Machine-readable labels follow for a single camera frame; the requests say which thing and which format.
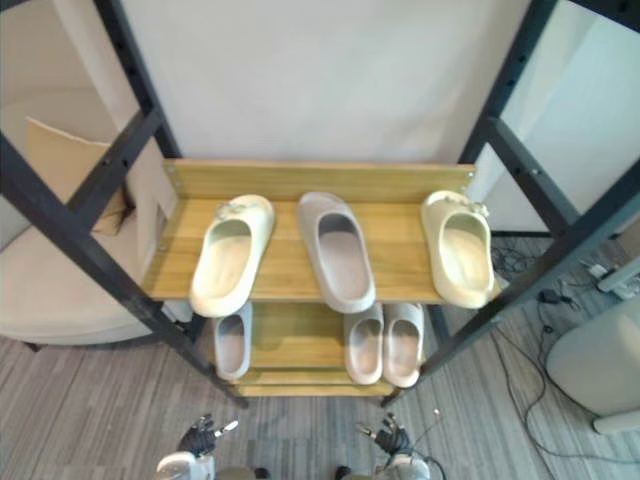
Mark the cream slipper with charms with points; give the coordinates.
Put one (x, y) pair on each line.
(232, 255)
(461, 250)

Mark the cardboard sheet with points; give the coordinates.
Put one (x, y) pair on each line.
(145, 185)

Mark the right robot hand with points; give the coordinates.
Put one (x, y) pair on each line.
(390, 438)

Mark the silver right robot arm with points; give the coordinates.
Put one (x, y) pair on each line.
(406, 465)

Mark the white power strip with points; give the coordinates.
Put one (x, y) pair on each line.
(598, 271)

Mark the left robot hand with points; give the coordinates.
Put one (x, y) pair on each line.
(199, 439)

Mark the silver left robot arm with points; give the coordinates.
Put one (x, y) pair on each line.
(184, 466)

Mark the light pink slipper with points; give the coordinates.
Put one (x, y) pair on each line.
(364, 345)
(404, 345)

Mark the black metal shoe rack frame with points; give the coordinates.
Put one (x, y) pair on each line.
(75, 200)

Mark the grey-beige slide slipper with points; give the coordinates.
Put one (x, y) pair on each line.
(337, 250)

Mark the thin metal rod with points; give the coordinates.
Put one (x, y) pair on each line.
(426, 428)

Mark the beige round sofa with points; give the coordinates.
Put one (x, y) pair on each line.
(60, 280)

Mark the wooden rack shelf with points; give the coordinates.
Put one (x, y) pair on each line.
(280, 250)
(305, 385)
(295, 335)

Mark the black power adapter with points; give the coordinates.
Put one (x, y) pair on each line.
(549, 296)

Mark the white round-cornered appliance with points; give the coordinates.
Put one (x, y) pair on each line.
(595, 370)

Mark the grey slide slipper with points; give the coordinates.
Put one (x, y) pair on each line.
(233, 345)

